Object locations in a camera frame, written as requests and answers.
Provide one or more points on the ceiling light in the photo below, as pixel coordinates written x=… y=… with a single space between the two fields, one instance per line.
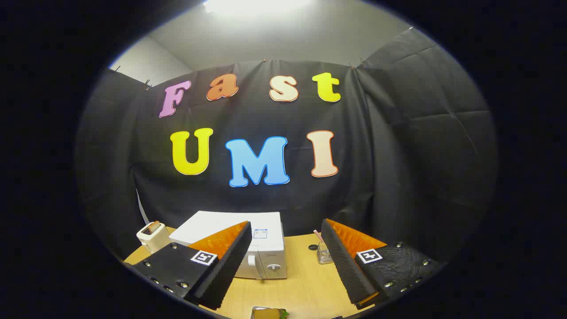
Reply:
x=252 y=5

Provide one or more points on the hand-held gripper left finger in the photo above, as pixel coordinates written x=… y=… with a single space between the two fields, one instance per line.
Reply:
x=230 y=261

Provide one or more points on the pink straw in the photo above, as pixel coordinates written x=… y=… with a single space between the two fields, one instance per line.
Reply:
x=318 y=235

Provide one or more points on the sandwich with green lettuce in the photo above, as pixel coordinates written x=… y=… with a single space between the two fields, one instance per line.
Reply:
x=274 y=314

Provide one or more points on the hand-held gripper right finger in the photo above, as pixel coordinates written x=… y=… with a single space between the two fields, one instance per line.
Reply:
x=343 y=266

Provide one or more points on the white microwave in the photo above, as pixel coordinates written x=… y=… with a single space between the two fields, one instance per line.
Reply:
x=270 y=254

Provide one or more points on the brown toast slice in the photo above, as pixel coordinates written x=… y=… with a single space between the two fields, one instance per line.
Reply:
x=152 y=227

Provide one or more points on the white toaster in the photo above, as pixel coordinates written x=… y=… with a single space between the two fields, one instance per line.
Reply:
x=153 y=241

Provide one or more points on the white rectangular tray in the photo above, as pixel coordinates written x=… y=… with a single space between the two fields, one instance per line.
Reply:
x=254 y=311

